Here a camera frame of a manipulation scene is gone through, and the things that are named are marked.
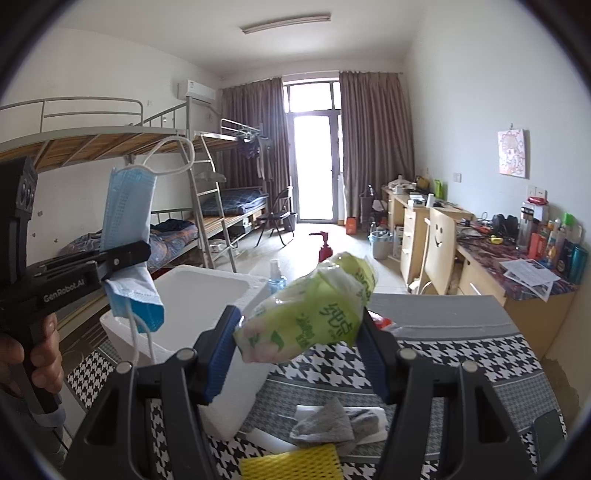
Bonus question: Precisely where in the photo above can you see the blue surgical mask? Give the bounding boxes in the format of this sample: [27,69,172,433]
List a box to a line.
[99,135,197,365]

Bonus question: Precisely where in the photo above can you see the grey cloth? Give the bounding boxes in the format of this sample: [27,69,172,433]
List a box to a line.
[290,398,359,456]

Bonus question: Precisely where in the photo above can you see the white foam roll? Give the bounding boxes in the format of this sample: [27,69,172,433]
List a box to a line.
[245,428,298,454]

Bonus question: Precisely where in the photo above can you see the yellow foam fruit net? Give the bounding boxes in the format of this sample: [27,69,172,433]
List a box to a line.
[239,444,344,480]

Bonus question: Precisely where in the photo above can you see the green tissue pack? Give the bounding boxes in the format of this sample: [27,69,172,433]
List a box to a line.
[233,252,378,364]

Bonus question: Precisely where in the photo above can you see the person's left hand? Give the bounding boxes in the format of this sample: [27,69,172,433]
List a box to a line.
[0,313,64,396]

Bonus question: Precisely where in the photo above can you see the bundled blue quilt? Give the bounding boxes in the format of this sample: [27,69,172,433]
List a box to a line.
[59,219,198,272]

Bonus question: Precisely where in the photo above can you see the black smartphone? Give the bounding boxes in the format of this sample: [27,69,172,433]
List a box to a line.
[532,409,565,477]

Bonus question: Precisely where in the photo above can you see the white styrofoam box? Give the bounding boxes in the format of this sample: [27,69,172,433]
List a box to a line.
[99,264,288,441]

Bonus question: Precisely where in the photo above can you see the houndstooth tablecloth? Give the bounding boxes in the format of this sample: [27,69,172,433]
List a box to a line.
[63,306,567,479]

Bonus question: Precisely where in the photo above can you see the metal bunk bed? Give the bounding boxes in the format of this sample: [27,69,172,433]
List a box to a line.
[0,96,271,278]

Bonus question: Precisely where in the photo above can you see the red snack packet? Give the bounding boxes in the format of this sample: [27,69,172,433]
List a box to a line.
[369,311,399,335]

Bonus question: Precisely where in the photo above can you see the blue sanitizer bottle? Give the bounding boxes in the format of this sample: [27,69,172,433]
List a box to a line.
[269,259,287,295]

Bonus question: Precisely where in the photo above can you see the papers on desk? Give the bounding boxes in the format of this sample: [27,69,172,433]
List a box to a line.
[500,259,560,302]

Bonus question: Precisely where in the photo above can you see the black folding chair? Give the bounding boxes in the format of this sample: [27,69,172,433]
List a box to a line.
[256,186,297,247]

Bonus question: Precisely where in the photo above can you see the wooden smiley chair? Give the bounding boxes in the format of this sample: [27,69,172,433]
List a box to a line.
[418,208,459,295]

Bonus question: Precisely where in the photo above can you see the wooden desk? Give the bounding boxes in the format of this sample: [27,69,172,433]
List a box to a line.
[382,187,577,358]

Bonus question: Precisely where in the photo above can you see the air conditioner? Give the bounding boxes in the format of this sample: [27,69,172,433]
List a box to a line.
[177,80,216,105]

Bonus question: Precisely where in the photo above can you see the white pump lotion bottle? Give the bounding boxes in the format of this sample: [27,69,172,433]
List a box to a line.
[310,231,334,263]

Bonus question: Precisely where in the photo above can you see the left brown curtain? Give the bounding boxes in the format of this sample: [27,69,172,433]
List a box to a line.
[217,77,290,201]

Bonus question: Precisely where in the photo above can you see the brown curtain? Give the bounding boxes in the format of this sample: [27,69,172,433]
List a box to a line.
[217,77,290,201]
[339,71,415,218]

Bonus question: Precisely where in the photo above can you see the grey bucket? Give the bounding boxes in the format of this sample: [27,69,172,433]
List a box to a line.
[368,229,394,260]

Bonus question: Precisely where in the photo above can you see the ceiling lamp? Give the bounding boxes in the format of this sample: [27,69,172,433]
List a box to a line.
[240,13,332,35]

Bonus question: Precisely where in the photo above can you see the right brown curtain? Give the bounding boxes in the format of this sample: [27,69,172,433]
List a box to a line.
[339,71,415,218]

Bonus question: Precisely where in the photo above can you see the cartoon wall picture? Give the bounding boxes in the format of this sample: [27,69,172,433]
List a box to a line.
[497,129,527,178]

